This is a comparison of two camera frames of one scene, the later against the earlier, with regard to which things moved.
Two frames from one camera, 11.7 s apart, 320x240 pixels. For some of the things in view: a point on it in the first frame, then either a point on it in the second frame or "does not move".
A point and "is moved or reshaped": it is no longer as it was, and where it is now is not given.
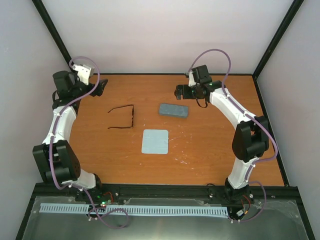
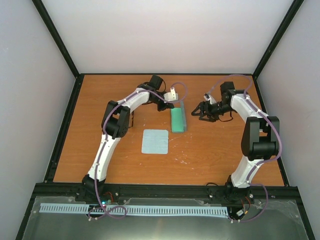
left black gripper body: x=78 y=93 to x=165 y=106
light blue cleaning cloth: x=155 y=141 does not move
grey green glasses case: x=171 y=110 is moved or reshaped
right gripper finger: x=179 y=89 to x=205 y=117
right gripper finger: x=178 y=92 to x=199 y=110
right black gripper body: x=191 y=95 to x=218 y=109
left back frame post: x=40 y=6 does not move
